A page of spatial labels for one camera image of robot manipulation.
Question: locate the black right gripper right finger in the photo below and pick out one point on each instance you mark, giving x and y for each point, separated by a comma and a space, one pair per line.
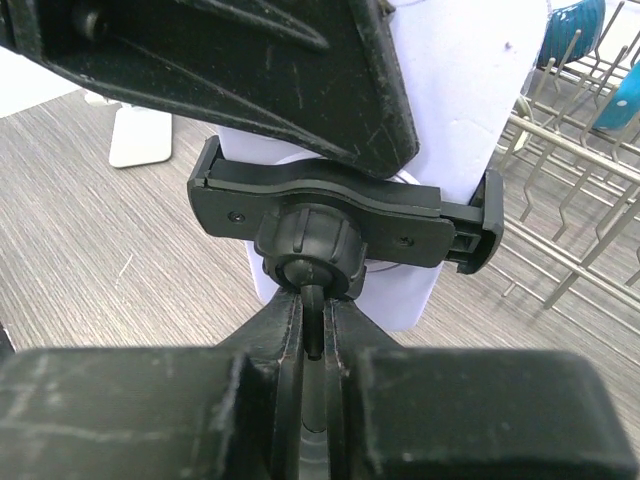
397, 412

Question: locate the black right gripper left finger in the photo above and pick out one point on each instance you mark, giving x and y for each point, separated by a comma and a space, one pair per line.
231, 411

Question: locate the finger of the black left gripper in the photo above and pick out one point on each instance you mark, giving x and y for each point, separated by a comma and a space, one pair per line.
323, 75

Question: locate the black round-base phone stand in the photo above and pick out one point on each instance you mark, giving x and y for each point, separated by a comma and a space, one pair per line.
315, 226

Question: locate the white stand of pink phone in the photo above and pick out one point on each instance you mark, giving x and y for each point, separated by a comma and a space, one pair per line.
141, 136

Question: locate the blue dotted plate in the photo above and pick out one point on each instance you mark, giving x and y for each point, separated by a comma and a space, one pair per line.
604, 37

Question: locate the grey wire dish rack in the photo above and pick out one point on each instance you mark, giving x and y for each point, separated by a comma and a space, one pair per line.
572, 195

